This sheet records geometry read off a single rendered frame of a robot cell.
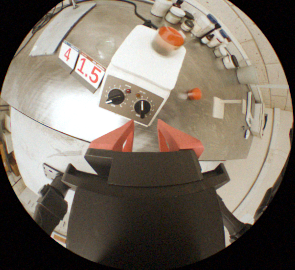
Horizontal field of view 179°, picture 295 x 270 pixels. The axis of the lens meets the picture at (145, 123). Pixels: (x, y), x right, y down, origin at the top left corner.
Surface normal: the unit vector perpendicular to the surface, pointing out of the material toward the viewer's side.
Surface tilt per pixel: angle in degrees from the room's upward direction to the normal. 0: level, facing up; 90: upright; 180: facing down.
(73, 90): 0
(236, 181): 90
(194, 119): 0
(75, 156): 0
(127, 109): 30
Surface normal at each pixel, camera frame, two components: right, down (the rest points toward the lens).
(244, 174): -0.93, -0.25
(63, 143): 0.24, 0.14
